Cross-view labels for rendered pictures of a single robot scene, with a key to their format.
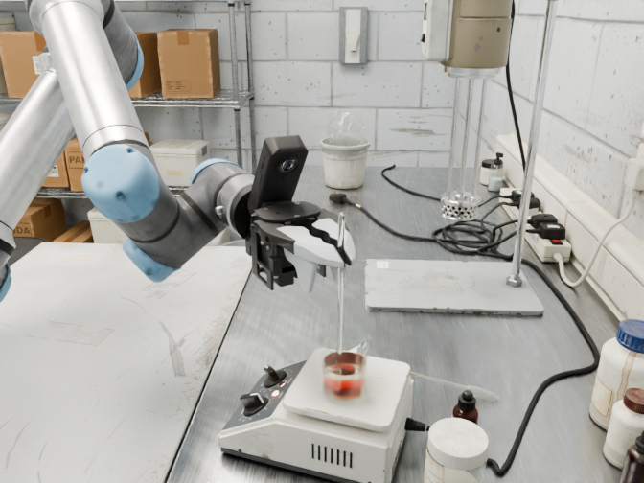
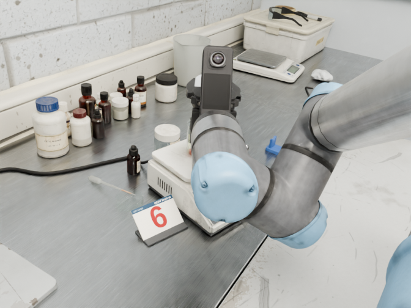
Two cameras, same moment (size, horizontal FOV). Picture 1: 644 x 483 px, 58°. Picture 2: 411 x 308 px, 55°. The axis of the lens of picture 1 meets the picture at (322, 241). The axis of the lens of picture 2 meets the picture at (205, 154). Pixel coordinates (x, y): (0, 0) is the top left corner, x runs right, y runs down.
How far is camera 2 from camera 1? 1.19 m
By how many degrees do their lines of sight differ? 122
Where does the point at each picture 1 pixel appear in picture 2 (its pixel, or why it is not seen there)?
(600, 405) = (66, 142)
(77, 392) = (346, 296)
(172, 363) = (268, 295)
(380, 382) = (176, 150)
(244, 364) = (211, 267)
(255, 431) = not seen: hidden behind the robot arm
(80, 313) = not seen: outside the picture
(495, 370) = (60, 190)
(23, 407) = not seen: hidden behind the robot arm
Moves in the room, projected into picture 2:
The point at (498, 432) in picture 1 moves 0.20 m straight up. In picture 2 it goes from (113, 167) to (110, 85)
